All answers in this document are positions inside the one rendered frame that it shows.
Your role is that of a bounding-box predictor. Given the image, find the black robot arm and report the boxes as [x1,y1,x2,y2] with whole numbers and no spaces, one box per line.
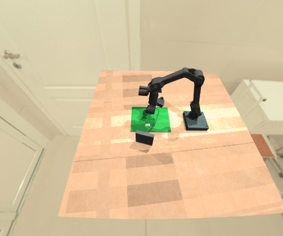
[139,67,205,120]

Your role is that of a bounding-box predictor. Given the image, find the green circuit board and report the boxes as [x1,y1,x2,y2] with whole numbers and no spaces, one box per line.
[131,107,171,133]

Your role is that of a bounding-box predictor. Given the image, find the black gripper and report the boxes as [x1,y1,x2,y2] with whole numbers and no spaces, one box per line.
[145,96,158,114]

